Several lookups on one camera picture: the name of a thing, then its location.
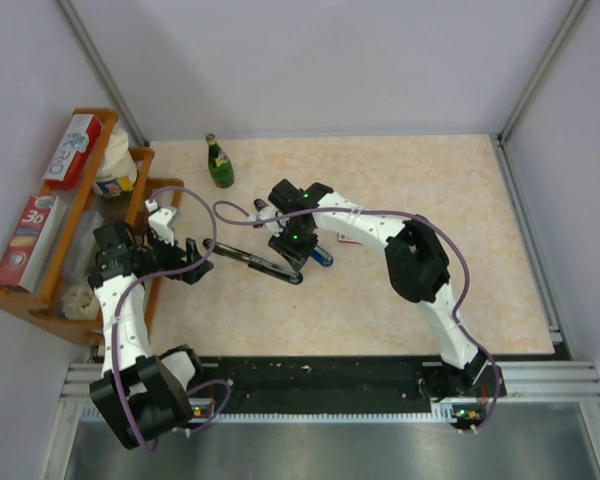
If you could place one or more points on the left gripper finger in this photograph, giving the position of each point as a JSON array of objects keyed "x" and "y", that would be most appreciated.
[
  {"x": 192, "y": 252},
  {"x": 193, "y": 275}
]

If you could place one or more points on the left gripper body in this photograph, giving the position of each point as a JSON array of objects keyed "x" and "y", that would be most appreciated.
[{"x": 164, "y": 258}]

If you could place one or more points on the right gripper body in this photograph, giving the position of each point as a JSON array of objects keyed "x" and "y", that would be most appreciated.
[{"x": 295, "y": 241}]

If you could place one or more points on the blue stapler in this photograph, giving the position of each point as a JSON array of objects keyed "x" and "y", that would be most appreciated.
[{"x": 320, "y": 255}]

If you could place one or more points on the black stapler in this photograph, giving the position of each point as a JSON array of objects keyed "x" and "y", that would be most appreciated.
[{"x": 255, "y": 262}]

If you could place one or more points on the red staple box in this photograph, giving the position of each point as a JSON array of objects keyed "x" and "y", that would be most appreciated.
[{"x": 342, "y": 238}]

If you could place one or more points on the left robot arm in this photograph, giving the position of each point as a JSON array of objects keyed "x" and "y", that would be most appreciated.
[{"x": 140, "y": 395}]

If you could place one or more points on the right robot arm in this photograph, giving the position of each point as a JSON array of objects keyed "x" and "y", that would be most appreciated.
[{"x": 417, "y": 264}]

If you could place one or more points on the green glass bottle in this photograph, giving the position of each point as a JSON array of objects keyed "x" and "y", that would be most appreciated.
[{"x": 219, "y": 164}]

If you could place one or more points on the white paper bag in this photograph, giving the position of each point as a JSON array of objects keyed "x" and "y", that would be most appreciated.
[{"x": 117, "y": 173}]

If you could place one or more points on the white cloth roll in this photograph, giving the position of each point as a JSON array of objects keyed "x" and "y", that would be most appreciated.
[{"x": 78, "y": 302}]

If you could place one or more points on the red white box upper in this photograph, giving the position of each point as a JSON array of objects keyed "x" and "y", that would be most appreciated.
[{"x": 66, "y": 165}]

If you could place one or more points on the red white box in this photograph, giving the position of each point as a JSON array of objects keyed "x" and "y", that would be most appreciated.
[
  {"x": 66, "y": 165},
  {"x": 29, "y": 245}
]

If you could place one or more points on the red white box lower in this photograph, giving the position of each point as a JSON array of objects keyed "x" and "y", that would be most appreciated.
[{"x": 29, "y": 245}]

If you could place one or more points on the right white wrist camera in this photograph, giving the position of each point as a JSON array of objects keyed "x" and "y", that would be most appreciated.
[{"x": 267, "y": 217}]

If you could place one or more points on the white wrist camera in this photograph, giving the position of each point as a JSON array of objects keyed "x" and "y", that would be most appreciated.
[
  {"x": 267, "y": 217},
  {"x": 162, "y": 220}
]

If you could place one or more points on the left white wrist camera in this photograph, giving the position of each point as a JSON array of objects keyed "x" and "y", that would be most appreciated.
[{"x": 162, "y": 220}]

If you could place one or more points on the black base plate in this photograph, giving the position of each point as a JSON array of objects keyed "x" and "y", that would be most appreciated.
[{"x": 315, "y": 385}]

